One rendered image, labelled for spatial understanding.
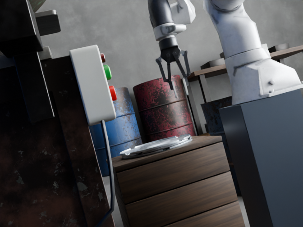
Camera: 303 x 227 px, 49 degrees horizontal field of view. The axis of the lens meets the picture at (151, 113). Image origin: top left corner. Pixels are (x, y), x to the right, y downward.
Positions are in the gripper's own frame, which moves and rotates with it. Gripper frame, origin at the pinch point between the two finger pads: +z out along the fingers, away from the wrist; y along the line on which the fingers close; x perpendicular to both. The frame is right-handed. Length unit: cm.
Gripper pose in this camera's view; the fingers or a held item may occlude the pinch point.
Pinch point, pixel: (180, 88)
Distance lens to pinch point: 132.7
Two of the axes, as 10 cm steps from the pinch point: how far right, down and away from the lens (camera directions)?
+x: -0.5, 0.2, -10.0
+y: -9.6, 2.6, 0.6
